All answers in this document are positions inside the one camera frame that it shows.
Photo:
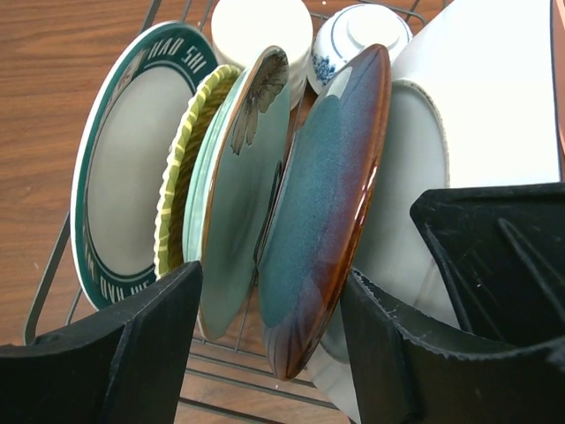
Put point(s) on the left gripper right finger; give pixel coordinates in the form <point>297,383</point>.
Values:
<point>408,367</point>

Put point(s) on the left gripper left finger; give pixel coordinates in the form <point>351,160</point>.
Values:
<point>123,364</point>

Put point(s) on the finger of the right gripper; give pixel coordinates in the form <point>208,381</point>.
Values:
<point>500,251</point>

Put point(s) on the dark plate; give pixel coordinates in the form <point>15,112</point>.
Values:
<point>320,208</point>

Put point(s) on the green plate with flower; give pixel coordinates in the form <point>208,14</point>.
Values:
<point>232,184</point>

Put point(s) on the yellow woven bamboo plate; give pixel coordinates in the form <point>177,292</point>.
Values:
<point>180,163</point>

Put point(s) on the white plate teal lettered rim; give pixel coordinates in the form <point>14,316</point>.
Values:
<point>123,153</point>

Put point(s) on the blue floral white bowl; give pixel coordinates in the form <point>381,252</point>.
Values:
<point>348,32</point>

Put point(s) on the cream ceramic mug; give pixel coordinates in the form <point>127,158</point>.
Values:
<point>240,29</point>

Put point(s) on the black wire dish rack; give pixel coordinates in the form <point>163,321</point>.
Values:
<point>226,381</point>

